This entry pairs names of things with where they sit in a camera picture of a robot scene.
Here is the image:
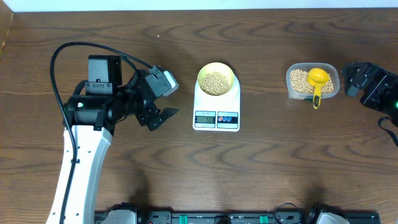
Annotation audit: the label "yellow plastic measuring scoop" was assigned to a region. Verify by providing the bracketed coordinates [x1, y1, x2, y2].
[307, 68, 330, 109]

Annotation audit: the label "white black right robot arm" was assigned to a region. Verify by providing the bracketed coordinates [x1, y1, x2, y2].
[307, 62, 397, 224]

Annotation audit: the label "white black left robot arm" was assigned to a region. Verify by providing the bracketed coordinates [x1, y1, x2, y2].
[47, 55, 178, 223]

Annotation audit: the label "white digital kitchen scale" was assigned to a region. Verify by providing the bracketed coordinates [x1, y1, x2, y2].
[192, 76, 241, 132]

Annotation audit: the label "soybeans in bowl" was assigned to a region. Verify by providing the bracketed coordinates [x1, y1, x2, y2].
[200, 72, 231, 96]

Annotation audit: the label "pale yellow bowl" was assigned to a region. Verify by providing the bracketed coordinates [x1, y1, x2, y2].
[197, 62, 235, 96]

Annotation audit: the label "clear container of soybeans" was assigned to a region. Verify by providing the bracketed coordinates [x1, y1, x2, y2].
[286, 62, 340, 100]

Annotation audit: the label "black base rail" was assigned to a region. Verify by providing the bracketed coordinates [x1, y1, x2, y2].
[95, 202, 381, 224]

